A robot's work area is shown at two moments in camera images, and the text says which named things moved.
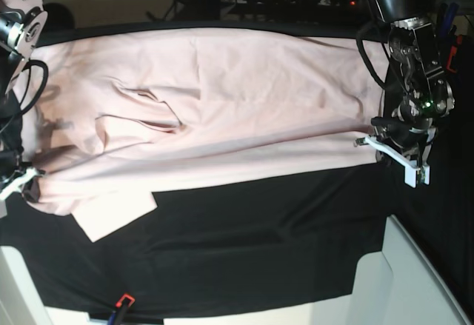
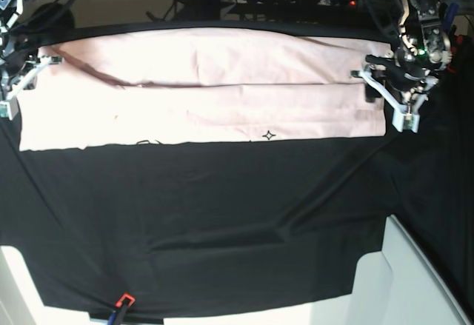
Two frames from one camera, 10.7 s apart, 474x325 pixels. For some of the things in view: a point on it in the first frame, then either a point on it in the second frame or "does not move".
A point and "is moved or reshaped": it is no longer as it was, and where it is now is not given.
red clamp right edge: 452,53 does not move
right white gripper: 411,169 → 404,118
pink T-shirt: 107,121 is moved or reshaped
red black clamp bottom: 118,317 does not move
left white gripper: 6,192 → 9,106
